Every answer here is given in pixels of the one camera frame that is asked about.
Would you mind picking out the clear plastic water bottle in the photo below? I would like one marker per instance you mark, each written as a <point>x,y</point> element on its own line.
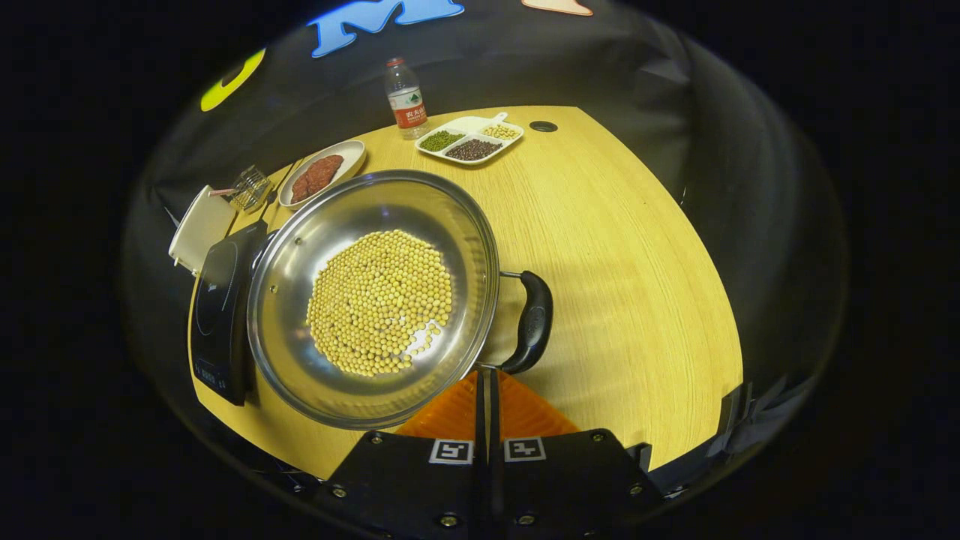
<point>407,105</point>

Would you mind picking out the pile of soybeans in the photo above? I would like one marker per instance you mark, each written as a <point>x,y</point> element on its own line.
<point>379,300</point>

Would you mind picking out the pink striped straw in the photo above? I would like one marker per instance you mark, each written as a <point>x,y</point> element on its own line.
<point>221,192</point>

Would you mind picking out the heap of dark red beans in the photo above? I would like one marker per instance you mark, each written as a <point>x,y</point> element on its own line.
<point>472,150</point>

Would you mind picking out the stainless steel pot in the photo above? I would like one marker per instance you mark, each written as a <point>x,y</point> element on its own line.
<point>300,262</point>

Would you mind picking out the heap of small yellow beans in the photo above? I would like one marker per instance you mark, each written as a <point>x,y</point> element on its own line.
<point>501,132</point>

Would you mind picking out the white divided dish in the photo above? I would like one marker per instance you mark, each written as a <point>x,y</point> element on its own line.
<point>469,124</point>

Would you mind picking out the heap of green beans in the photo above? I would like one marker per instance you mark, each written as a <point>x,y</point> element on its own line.
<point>440,141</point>

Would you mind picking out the white toaster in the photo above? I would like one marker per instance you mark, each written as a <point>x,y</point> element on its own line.
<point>202,229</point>

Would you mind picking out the round white plate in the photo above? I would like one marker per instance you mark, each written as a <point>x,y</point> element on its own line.
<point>349,157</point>

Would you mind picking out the red meat piece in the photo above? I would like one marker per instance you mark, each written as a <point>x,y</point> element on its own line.
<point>304,187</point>
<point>328,168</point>

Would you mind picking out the black induction cooktop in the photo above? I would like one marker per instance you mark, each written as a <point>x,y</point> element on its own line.
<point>221,315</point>

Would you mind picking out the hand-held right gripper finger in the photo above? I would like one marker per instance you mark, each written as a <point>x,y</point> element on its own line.
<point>481,412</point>
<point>495,412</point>

